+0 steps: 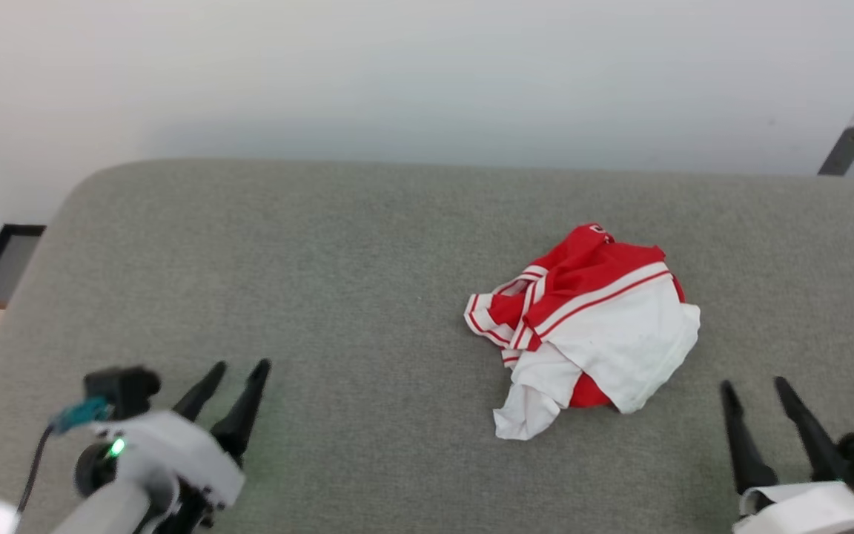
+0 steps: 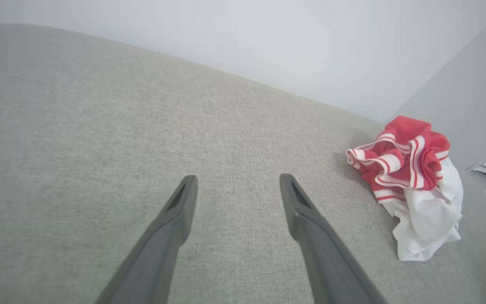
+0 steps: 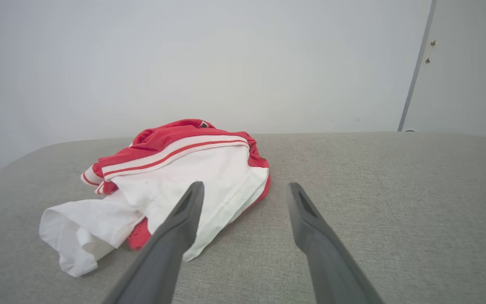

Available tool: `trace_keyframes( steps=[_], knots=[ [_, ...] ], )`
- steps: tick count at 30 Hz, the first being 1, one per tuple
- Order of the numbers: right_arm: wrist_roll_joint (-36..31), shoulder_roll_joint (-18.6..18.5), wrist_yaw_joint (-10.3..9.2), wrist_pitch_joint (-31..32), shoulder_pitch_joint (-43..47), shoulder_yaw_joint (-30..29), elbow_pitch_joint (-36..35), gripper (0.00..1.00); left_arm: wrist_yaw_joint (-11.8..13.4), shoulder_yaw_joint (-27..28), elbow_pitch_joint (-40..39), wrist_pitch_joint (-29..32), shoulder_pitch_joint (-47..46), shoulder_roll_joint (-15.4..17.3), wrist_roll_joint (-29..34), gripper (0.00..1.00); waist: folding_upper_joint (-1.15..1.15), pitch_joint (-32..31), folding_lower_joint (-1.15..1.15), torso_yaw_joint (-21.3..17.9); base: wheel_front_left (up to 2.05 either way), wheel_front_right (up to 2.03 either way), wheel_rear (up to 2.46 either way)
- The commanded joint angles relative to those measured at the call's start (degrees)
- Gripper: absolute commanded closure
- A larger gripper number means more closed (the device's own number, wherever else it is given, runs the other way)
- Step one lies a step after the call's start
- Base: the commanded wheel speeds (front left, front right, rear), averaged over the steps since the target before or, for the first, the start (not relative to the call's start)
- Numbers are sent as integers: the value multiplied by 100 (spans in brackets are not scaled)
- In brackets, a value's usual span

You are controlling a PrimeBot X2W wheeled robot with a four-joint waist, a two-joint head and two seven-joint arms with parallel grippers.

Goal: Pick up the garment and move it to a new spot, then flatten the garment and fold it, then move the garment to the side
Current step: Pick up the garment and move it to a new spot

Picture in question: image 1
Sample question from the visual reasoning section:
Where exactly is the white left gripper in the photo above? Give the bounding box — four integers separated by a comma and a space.
75, 359, 272, 534

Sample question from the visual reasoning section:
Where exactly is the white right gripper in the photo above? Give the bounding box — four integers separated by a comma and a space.
720, 376, 854, 534

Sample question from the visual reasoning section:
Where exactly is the red and white jersey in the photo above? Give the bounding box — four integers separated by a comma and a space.
463, 222, 701, 441

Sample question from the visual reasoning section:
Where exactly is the black framed panel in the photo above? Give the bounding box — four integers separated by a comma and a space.
0, 224, 47, 302

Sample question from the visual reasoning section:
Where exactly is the teal cable connector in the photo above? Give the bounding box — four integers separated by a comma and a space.
49, 397, 113, 435

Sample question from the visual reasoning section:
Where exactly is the thick black cable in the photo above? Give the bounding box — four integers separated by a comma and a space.
18, 423, 57, 514

